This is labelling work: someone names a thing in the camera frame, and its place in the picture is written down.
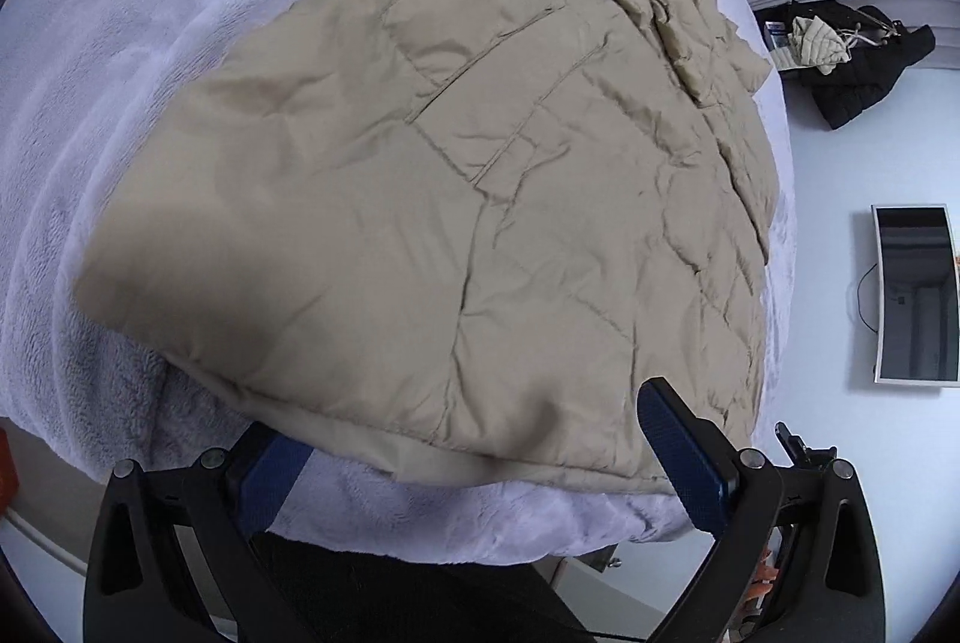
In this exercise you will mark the beige puffer jacket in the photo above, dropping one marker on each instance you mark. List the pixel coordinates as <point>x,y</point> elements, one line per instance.
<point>452,238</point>

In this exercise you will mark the lavender fleece blanket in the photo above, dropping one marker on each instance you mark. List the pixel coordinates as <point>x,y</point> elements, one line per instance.
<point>82,83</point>

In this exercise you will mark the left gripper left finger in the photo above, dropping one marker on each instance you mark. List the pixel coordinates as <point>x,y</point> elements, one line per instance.
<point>138,583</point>

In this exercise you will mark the beige striped garment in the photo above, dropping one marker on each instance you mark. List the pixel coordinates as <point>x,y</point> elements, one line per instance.
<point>815,44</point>

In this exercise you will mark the black jacket on chair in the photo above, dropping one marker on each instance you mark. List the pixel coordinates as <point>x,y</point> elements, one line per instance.
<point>882,49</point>

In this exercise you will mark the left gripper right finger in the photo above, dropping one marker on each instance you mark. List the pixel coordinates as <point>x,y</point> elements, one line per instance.
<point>815,580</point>

